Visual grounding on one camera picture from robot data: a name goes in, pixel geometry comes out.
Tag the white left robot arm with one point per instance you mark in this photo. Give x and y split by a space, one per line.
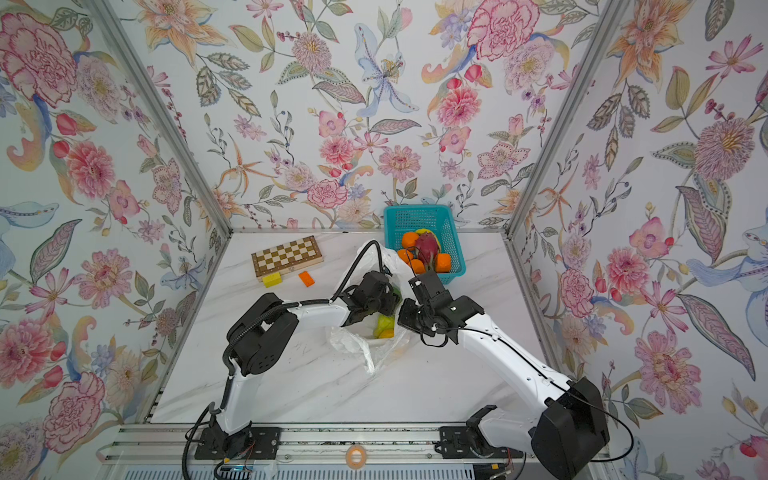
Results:
256 342

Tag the beige tape roll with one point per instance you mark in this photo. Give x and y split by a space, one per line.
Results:
356 457

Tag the wooden chess board box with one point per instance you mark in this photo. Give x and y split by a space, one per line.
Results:
287 257

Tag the yellow foam block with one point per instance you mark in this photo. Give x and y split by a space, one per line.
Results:
272 279

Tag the aluminium corner post left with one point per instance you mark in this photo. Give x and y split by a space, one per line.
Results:
105 18

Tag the orange fruit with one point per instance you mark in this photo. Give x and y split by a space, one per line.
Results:
417 266
409 241
443 263
406 256

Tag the teal plastic basket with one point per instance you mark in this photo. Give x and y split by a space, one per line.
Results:
438 218

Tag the aluminium corner post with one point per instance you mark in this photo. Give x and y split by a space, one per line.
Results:
606 26
105 18

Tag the translucent white plastic bag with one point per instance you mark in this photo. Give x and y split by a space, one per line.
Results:
358 340

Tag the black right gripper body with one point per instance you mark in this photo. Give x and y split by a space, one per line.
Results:
412 316

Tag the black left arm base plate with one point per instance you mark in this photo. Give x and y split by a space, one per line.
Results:
251 442

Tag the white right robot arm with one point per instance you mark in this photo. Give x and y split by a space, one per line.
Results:
560 422

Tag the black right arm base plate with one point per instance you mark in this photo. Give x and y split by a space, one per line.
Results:
466 441

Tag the orange toy brick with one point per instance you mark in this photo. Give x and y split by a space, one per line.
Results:
306 279

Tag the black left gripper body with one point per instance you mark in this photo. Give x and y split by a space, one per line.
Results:
382 305

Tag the aluminium corner post right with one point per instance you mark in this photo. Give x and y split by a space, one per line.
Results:
606 26

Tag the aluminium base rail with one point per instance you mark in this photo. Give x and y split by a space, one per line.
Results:
299 443

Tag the red dragon fruit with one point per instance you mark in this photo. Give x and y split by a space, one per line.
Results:
428 247

